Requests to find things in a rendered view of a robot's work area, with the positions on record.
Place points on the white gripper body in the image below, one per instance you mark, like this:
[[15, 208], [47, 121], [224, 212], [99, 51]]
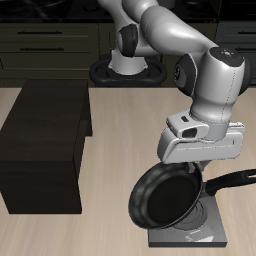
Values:
[[200, 150]]

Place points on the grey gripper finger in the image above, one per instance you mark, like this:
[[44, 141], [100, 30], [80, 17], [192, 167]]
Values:
[[203, 165], [190, 167]]

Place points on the black frying pan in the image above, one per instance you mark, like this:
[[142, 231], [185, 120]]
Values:
[[166, 196]]

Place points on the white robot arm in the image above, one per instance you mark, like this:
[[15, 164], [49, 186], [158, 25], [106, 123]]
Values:
[[186, 40]]

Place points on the dark grey stove plate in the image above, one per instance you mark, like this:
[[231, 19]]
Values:
[[213, 230]]

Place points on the dark wooden cabinet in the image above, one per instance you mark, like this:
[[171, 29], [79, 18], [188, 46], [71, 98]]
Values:
[[43, 143]]

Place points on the dark kitchen cupboards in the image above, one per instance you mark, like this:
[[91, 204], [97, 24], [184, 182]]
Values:
[[50, 46]]

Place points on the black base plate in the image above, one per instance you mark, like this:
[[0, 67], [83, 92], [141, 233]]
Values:
[[100, 74]]

